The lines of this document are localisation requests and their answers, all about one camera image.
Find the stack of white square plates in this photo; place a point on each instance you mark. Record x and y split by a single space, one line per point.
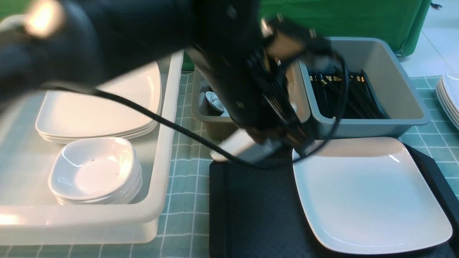
71 115

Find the stack of small white bowls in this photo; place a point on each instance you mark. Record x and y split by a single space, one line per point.
96 171

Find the teal checkered tablecloth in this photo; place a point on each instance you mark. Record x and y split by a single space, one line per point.
183 225

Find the blue-grey plastic chopstick bin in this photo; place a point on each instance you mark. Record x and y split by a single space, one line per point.
391 85

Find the large white square plate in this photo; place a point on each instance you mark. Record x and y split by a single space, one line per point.
367 196

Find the green backdrop cloth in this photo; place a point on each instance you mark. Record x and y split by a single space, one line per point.
340 18

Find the stack of white plates right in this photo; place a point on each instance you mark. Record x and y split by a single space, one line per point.
447 91

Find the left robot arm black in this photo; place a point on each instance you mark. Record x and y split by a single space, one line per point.
81 44

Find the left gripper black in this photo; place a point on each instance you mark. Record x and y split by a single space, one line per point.
248 75

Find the pile of white soup spoons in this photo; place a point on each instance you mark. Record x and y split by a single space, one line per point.
213 102

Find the large white plastic tub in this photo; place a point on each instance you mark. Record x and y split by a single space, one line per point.
31 215

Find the pile of black chopsticks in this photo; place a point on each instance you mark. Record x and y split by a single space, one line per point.
361 103

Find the small white bowl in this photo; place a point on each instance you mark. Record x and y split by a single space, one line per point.
251 146

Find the black plastic serving tray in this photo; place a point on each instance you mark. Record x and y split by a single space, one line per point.
258 214

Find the grey-brown plastic spoon bin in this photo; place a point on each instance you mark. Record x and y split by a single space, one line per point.
221 127

